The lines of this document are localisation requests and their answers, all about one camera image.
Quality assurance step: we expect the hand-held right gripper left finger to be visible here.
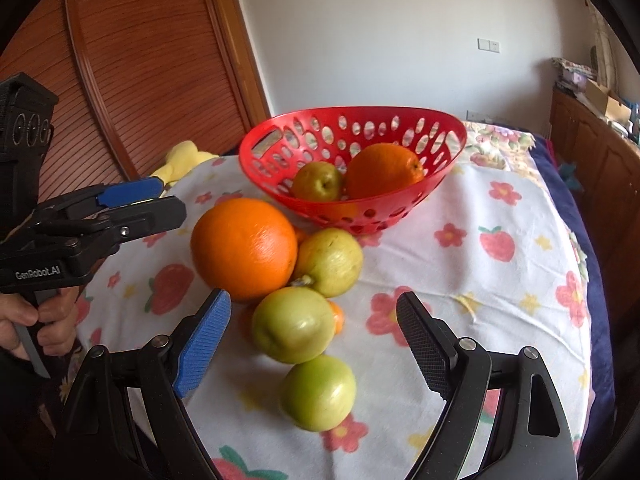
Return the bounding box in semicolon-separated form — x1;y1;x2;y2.
50;287;233;480

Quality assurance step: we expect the yellow-green pear with stem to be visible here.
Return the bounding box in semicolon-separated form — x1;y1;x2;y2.
291;228;364;298

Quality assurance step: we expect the white strawberry flower print blanket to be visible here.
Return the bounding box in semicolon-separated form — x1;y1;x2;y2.
57;120;593;480

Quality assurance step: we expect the white hanging cloth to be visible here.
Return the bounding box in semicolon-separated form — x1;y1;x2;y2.
590;7;618;91

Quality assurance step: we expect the wooden cabinet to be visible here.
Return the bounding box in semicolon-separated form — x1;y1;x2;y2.
549;85;640;311

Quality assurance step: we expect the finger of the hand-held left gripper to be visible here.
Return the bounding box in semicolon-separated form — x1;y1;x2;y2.
35;176;163;221
30;196;188;254

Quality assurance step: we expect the floral bedsheet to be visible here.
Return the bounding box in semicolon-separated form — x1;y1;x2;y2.
452;120;538;171

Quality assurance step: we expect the cardboard box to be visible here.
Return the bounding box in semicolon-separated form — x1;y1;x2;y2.
585;79;632;122

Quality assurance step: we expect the yellow plush toy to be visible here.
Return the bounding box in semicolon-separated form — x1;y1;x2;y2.
150;140;218;196

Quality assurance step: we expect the red perforated plastic basket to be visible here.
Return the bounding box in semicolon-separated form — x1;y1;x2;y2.
238;106;468;237

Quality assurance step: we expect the navy blue blanket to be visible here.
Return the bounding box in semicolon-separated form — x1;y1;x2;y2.
530;132;618;461

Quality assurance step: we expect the wooden louvred door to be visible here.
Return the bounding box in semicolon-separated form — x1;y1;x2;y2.
0;0;273;241

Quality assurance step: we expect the green apple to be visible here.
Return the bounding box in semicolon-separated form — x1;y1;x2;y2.
279;355;357;432
291;161;344;202
251;287;337;365

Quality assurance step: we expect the person's left hand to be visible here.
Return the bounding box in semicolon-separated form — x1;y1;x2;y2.
0;289;79;361

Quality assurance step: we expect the pile of folded cloths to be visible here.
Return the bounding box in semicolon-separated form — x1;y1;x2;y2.
552;57;596;93

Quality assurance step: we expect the large orange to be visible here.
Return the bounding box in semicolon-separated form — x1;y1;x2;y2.
190;198;299;302
344;142;425;200

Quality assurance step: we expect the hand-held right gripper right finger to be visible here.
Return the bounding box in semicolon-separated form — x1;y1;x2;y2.
395;291;578;480

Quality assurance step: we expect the teal plush toy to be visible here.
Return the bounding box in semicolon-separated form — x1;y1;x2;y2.
557;160;585;192

